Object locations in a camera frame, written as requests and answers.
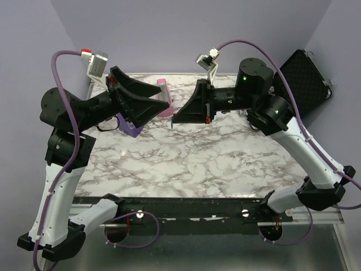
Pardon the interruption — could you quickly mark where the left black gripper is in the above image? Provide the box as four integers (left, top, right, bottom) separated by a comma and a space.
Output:
75, 65, 169, 133

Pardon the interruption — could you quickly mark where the aluminium frame extrusion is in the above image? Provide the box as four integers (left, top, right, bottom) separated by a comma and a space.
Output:
287, 200, 344, 225

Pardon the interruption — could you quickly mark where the purple metronome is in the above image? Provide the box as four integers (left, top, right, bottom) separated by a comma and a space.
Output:
117, 113, 144, 138

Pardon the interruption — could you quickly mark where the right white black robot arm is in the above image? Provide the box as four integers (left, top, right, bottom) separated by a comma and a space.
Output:
172, 58, 355, 221

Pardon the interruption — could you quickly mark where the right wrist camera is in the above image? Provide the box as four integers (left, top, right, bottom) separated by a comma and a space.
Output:
195, 48, 219, 84

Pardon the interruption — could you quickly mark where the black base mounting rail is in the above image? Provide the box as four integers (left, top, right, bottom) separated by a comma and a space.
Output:
72, 194, 294, 235

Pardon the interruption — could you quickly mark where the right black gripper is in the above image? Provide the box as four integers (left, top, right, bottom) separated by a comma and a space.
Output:
172, 79, 256, 125

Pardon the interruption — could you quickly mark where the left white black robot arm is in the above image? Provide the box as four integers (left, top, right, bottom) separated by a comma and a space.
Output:
17, 67, 169, 262

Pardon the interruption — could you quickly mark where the pink metronome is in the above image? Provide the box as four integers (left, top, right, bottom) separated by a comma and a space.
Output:
157, 78, 174, 117

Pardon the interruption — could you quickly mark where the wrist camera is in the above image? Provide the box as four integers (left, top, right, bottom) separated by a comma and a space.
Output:
87, 51, 108, 88
195, 48, 219, 84

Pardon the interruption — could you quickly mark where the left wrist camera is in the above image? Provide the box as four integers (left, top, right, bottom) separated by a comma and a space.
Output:
87, 51, 108, 88

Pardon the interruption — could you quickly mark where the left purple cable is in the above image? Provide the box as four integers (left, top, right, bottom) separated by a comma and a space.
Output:
32, 50, 160, 271

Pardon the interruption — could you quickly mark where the black poker chip case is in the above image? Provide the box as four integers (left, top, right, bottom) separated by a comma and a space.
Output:
242, 49, 333, 119

